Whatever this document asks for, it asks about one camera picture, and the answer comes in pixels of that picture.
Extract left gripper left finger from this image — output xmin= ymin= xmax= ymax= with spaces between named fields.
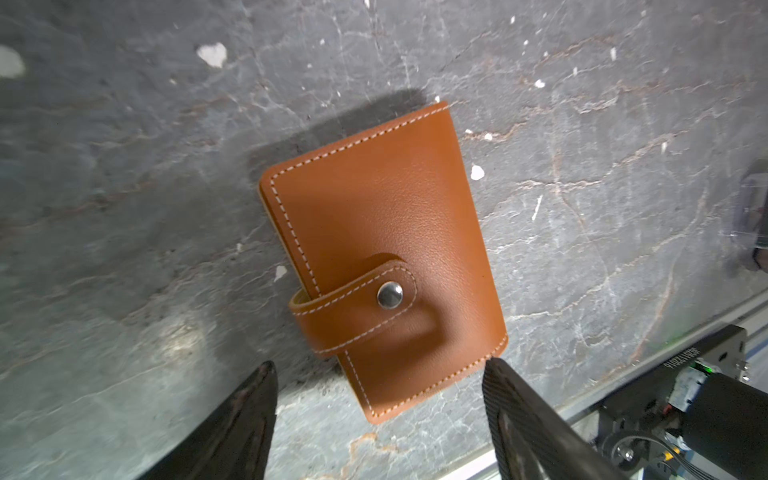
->
xmin=140 ymin=361 xmax=278 ymax=479

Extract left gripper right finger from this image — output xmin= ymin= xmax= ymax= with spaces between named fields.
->
xmin=482 ymin=358 xmax=624 ymax=479

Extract brown leather card holder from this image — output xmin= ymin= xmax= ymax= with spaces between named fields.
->
xmin=259 ymin=102 xmax=508 ymax=424

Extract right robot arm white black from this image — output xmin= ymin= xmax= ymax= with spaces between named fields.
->
xmin=682 ymin=374 xmax=768 ymax=479

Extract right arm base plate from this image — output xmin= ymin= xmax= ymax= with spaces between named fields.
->
xmin=595 ymin=324 xmax=747 ymax=479

